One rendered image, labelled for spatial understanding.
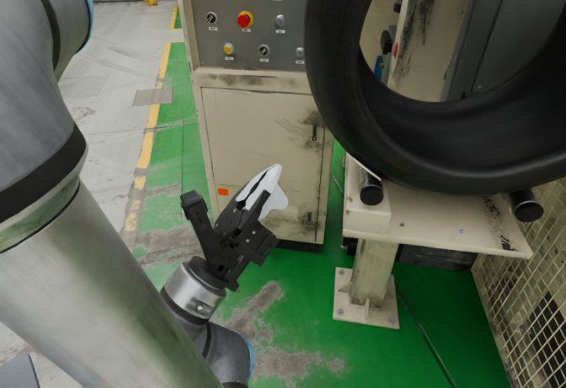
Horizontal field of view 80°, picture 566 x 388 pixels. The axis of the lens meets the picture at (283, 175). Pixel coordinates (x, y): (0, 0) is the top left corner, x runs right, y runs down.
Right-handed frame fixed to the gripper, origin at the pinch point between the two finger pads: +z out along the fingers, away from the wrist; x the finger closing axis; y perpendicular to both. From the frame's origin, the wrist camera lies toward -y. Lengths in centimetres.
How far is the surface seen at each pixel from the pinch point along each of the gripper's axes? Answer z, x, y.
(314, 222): 3, -76, 72
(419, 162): 16.2, 8.7, 17.4
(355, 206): 5.3, -2.4, 21.3
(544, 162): 26.6, 20.4, 28.0
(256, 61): 35, -70, 4
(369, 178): 10.9, -0.8, 18.8
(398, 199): 14.8, -6.7, 34.9
